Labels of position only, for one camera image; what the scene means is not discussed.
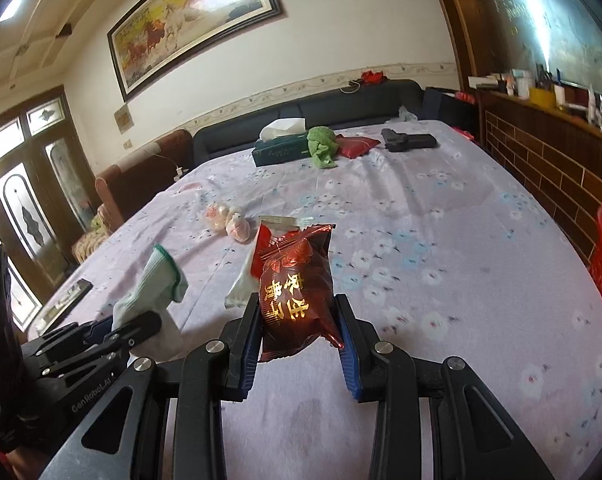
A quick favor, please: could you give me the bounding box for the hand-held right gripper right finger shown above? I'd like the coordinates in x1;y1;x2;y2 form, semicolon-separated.
335;294;556;480

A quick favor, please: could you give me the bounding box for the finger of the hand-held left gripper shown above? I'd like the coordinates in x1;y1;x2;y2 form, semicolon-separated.
23;317;114;357
41;310;162;378

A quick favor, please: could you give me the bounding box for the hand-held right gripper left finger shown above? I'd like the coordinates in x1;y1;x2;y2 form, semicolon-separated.
38;294;262;480

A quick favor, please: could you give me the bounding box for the white sock with green cuff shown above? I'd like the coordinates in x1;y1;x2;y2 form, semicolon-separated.
112;244;189;361

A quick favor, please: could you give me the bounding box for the dark red snack packet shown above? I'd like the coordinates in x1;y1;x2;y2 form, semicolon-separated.
257;225;345;365

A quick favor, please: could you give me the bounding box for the black phone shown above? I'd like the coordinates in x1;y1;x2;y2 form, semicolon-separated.
63;278;94;301

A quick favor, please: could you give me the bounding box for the clear bag with red print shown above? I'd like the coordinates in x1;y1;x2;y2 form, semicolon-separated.
203;201;252;245

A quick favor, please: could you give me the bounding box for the floral lilac bedsheet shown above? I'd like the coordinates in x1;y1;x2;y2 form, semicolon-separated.
28;120;602;480

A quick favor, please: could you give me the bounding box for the red-brown armchair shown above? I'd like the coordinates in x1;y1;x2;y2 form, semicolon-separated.
95;129;194;223

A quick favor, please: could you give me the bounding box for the wooden glazed door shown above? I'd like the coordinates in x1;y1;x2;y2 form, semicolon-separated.
0;85;99;311

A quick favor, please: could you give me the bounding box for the dark green tissue box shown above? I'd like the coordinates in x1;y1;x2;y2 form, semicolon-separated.
252;117;309;167

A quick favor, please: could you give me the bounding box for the flat red packet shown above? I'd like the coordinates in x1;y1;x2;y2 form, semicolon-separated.
337;135;380;159

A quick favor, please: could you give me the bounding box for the green cloth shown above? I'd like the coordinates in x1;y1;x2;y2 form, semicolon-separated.
306;126;340;170

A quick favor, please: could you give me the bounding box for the black toy gun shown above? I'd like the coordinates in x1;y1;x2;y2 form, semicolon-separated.
381;128;439;153

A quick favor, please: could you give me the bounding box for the wooden brick-pattern counter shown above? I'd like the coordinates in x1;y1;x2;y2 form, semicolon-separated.
473;87;602;266

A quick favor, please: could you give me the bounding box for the framed horse painting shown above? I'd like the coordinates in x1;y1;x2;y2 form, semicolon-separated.
107;0;286;103

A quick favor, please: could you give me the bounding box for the white charger with cable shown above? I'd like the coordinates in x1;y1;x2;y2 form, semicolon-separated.
146;147;190;181

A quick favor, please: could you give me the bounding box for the small wall plaque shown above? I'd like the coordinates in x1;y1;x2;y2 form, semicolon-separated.
113;105;133;134

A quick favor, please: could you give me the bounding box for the large wall mirror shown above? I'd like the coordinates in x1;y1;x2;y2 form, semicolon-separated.
473;0;602;96

